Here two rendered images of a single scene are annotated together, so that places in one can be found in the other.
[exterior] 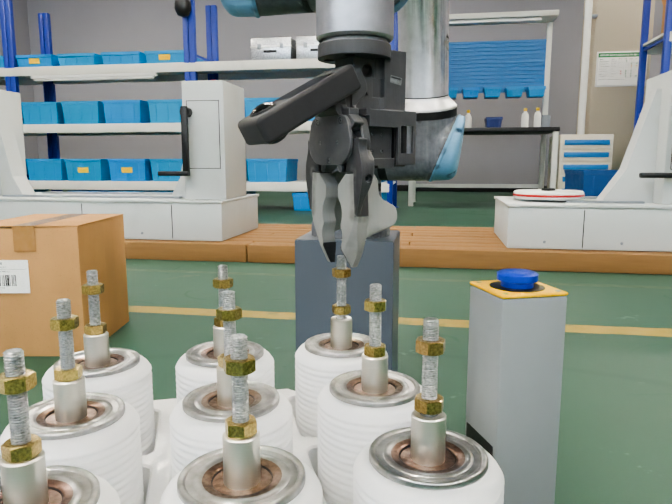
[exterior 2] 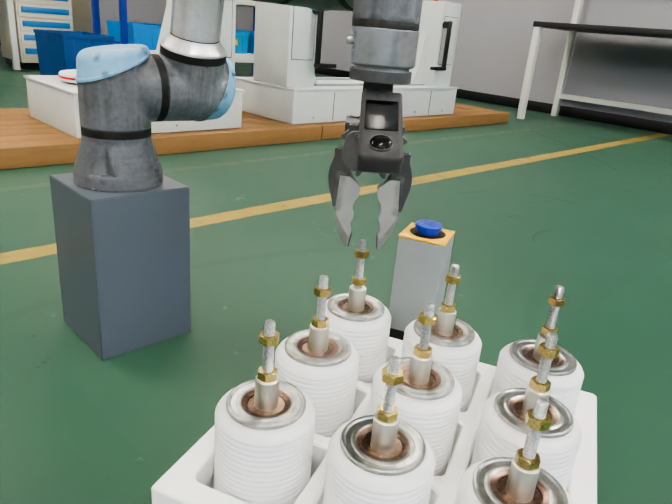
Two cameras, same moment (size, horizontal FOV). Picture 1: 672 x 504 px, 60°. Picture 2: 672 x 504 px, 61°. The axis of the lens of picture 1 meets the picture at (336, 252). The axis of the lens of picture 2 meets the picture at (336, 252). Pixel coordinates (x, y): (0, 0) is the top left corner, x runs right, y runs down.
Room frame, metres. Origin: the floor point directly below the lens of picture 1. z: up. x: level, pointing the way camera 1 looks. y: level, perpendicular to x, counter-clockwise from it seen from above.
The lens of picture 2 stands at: (0.23, 0.57, 0.59)
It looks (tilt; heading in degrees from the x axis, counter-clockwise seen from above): 21 degrees down; 304
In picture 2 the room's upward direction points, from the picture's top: 5 degrees clockwise
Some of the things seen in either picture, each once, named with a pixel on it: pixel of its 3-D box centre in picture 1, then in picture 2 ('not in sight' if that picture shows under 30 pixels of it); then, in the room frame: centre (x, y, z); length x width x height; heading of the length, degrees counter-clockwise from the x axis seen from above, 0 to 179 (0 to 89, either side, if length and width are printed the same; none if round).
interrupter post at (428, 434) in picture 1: (428, 437); (544, 347); (0.35, -0.06, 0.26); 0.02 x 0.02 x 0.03
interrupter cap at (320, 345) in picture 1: (341, 345); (355, 307); (0.58, -0.01, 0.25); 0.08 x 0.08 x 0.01
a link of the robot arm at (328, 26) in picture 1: (352, 24); (380, 50); (0.59, -0.02, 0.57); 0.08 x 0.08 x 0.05
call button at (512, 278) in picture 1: (517, 281); (428, 229); (0.58, -0.18, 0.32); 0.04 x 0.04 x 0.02
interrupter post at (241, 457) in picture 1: (241, 458); (535, 401); (0.32, 0.06, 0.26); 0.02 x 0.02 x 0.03
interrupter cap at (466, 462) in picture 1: (427, 456); (542, 357); (0.35, -0.06, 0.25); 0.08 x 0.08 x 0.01
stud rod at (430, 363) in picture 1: (429, 376); (552, 316); (0.35, -0.06, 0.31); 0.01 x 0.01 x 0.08
